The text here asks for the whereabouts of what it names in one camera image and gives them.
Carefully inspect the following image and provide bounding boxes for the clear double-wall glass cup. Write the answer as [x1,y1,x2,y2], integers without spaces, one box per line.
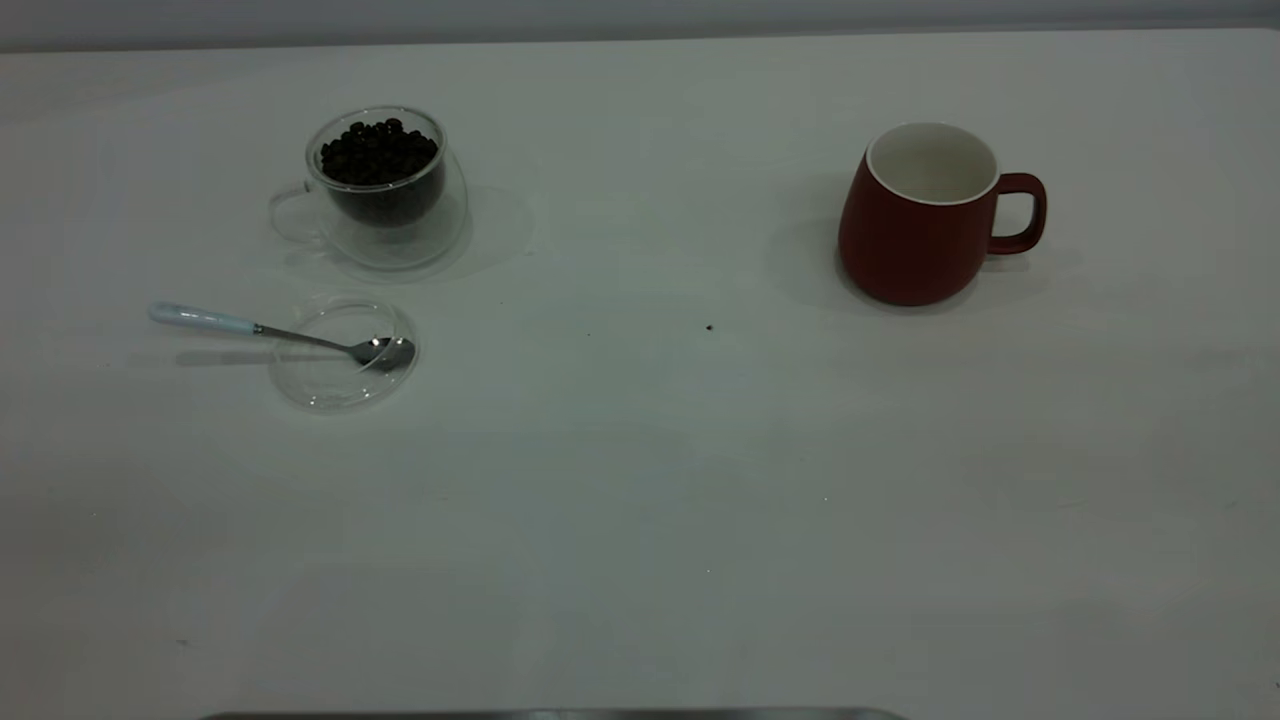
[268,106,469,271]

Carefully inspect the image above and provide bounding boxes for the red ceramic mug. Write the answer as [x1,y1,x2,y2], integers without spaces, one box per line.
[838,122,1048,307]

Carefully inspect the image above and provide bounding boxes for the dark coffee beans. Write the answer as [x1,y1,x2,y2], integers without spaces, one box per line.
[320,118,446,226]

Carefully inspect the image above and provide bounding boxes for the steel spoon with white handle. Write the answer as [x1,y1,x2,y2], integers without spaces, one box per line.
[149,302,416,369]

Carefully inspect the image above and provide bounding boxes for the clear round glass lid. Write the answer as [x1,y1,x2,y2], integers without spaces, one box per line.
[268,297,419,412]

